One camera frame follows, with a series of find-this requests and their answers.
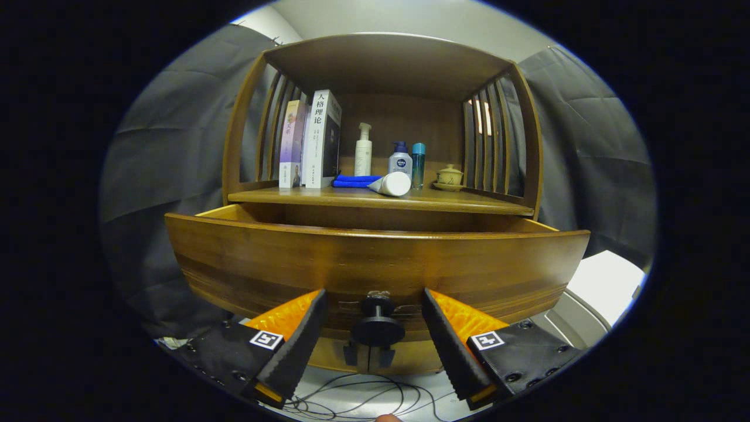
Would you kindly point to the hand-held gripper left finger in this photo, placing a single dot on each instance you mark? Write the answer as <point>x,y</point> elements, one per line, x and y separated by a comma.
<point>302,346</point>

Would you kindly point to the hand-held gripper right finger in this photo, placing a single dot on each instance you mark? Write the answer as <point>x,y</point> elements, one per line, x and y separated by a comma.
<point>448,346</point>

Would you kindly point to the black round drawer knob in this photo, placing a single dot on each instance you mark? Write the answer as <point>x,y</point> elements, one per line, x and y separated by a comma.
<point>378,329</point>

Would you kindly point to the brown wooden drawer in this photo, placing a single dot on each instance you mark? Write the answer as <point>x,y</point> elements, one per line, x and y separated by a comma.
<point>375,258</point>

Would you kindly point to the white green toothpaste tube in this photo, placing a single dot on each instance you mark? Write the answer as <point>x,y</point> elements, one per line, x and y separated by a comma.
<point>395,183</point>

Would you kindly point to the wooden cabinet door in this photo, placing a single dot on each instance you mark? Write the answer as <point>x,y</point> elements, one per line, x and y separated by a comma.
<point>328,357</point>
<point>416,357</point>

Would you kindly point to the brown wooden countertop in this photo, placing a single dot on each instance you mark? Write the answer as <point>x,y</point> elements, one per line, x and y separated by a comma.
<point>457,200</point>

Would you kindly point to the brown wooden cabinet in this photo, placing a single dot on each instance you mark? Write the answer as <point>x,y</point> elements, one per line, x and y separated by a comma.
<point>398,117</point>

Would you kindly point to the white flat panel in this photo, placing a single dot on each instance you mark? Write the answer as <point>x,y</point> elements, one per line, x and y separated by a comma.
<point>603,281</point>

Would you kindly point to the beige lidded teacup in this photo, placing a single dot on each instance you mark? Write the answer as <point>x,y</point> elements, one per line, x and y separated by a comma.
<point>449,177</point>

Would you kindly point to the blue folded cloth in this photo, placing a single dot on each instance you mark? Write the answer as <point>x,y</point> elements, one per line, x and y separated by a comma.
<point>351,181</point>

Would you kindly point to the teal bottle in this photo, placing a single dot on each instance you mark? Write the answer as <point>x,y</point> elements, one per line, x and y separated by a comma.
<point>418,164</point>

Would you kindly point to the white bottle with blue pump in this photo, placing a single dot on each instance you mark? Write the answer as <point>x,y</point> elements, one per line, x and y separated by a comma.
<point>400,163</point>

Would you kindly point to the purple book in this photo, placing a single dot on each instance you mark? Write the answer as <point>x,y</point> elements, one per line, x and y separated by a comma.
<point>291,146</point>

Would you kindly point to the thick white and black book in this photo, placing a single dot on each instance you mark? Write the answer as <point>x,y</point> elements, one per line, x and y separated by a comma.
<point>316,146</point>

